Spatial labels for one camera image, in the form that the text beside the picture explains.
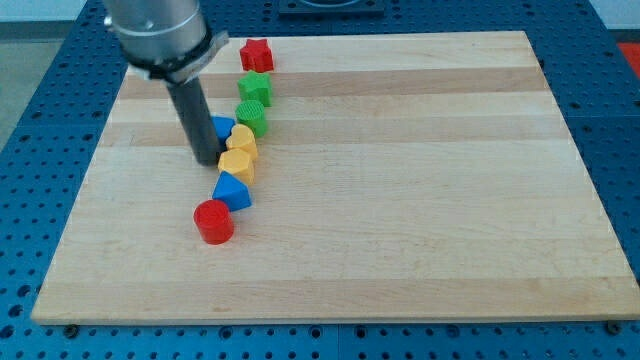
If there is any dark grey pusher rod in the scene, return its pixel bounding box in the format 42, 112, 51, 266
167, 78, 222, 166

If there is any blue triangle block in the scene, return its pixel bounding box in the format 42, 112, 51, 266
212, 171, 253, 212

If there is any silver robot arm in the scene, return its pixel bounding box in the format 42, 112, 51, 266
103, 0, 229, 166

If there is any blue cube block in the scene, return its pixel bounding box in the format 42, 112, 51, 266
212, 116, 236, 148

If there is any yellow pentagon block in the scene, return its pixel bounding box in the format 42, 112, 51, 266
218, 148, 255, 186

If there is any yellow heart block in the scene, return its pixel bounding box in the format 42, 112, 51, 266
225, 124, 259, 160

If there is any green cylinder block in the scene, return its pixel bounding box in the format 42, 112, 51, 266
235, 100, 268, 138

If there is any red cylinder block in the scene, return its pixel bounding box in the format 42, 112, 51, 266
193, 199, 235, 245

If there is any green star block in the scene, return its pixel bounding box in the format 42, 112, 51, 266
237, 70, 272, 107

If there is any red star block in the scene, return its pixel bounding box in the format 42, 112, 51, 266
239, 39, 275, 73

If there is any black mounting plate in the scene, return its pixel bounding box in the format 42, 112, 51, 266
278, 0, 386, 17

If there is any wooden board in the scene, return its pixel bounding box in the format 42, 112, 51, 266
31, 31, 639, 325

